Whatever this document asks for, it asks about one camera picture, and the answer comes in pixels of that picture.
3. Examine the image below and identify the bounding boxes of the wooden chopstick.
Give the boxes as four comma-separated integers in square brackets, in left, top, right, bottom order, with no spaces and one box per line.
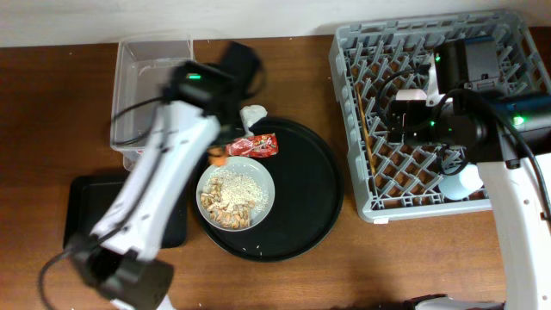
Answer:
[354,84,376,177]

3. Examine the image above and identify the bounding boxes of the blue plastic cup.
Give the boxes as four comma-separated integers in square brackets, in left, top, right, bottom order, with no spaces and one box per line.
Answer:
[438,164,483,201]

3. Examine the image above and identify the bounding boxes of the red snack wrapper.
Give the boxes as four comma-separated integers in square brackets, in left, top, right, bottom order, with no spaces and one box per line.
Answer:
[226,133,279,158]

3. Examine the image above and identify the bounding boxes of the white tissue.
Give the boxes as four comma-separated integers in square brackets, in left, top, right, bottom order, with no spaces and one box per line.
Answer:
[240,105,268,137]

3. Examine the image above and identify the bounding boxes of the grey plate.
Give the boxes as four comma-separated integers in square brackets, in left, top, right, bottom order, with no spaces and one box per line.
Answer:
[195,157,276,233]

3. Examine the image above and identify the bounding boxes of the orange carrot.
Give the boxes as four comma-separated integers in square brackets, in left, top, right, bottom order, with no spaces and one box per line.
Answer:
[207,147,228,166]

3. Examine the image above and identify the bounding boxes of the rice and nut scraps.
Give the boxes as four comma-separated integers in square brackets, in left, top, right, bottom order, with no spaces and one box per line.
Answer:
[199,169,269,230]

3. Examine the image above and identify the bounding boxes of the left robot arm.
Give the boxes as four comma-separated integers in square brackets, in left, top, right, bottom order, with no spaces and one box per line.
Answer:
[67,42,263,309]

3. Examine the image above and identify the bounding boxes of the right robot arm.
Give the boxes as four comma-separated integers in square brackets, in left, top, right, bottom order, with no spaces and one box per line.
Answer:
[380,35,550,309]

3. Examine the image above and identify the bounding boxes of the grey dishwasher rack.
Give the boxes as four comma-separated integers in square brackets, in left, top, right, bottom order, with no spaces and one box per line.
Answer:
[329,10,550,224]

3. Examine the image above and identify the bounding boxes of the round black tray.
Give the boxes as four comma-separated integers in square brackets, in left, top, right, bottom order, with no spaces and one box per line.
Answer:
[192,117,344,262]

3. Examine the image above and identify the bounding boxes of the clear plastic storage bin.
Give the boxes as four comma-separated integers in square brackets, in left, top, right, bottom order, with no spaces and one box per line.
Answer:
[110,34,195,171]

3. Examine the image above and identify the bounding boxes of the black rectangular tray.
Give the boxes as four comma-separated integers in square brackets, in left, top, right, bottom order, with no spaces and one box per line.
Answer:
[62,173,189,249]

